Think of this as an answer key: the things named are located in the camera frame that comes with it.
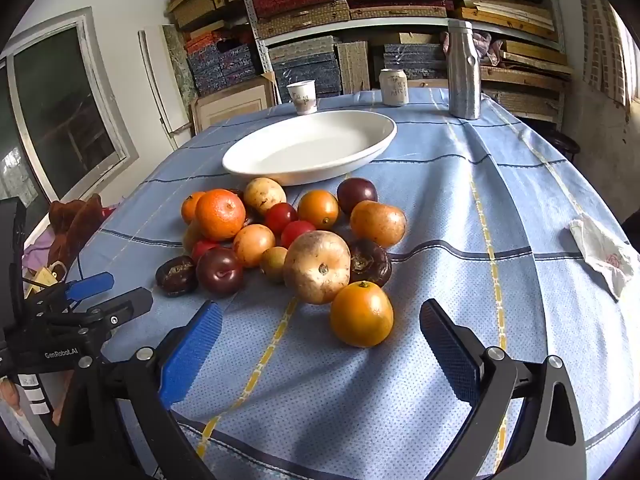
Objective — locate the golden brown pear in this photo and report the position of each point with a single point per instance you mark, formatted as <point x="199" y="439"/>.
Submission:
<point x="378" y="223"/>

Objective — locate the brass padlock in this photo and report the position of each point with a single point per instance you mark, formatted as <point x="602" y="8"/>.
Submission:
<point x="42" y="279"/>

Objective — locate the large mandarin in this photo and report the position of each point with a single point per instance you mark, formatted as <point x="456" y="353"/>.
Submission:
<point x="220" y="214"/>

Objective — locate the white crumpled cloth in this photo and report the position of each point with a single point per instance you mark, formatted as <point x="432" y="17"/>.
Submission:
<point x="602" y="255"/>

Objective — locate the pale yellow pear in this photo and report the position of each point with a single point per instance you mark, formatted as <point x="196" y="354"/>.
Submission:
<point x="264" y="194"/>

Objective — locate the small mandarin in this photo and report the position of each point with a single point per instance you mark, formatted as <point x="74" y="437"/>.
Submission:
<point x="189" y="206"/>

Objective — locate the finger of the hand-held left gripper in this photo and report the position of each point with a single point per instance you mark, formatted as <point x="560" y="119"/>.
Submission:
<point x="125" y="305"/>
<point x="90" y="282"/>

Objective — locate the pink crumpled cloth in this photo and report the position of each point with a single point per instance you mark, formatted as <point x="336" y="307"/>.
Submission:
<point x="487" y="47"/>

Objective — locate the silver metal bottle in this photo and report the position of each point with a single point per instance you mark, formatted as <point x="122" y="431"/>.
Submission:
<point x="464" y="70"/>

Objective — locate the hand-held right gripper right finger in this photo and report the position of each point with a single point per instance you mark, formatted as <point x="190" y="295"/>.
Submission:
<point x="450" y="355"/>

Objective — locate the small yellow pear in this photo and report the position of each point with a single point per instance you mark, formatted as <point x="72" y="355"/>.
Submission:
<point x="190" y="236"/>

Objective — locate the black stool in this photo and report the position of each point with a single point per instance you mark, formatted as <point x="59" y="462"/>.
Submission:
<point x="562" y="142"/>

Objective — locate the blue checked tablecloth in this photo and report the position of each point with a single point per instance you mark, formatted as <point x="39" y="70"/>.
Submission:
<point x="450" y="210"/>

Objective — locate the dark red plum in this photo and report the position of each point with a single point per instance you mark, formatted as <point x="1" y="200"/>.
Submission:
<point x="357" y="196"/>
<point x="219" y="270"/>

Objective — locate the grey metal shelf rack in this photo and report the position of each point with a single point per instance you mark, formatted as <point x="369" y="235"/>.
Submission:
<point x="400" y="22"/>

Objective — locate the white framed window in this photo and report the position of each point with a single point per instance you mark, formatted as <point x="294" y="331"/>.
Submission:
<point x="65" y="105"/>

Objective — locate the pale wooden picture frame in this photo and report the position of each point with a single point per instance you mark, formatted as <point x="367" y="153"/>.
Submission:
<point x="232" y="105"/>

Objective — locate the white paper cup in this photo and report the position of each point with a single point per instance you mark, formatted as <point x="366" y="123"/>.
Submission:
<point x="302" y="96"/>

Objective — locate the brown plush toy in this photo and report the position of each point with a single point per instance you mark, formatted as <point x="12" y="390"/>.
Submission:
<point x="75" y="225"/>

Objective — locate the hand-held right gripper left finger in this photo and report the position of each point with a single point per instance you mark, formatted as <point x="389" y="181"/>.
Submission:
<point x="192" y="355"/>

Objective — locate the dark purple passion fruit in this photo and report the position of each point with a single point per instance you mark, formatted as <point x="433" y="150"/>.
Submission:
<point x="372" y="262"/>
<point x="175" y="275"/>

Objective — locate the large tan pear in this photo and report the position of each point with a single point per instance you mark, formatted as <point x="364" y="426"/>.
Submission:
<point x="317" y="267"/>

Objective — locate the grey marbled slab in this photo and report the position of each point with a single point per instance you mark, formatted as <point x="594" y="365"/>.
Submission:
<point x="177" y="60"/>

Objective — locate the white leaning board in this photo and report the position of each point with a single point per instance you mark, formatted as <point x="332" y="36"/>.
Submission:
<point x="160" y="90"/>

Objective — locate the pile of patterned boxes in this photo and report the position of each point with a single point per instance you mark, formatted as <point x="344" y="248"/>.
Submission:
<point x="220" y="60"/>

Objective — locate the white drink can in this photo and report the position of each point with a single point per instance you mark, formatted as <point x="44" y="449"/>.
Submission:
<point x="394" y="87"/>

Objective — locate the white oval plate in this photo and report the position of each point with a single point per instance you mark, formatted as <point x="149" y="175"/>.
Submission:
<point x="310" y="145"/>

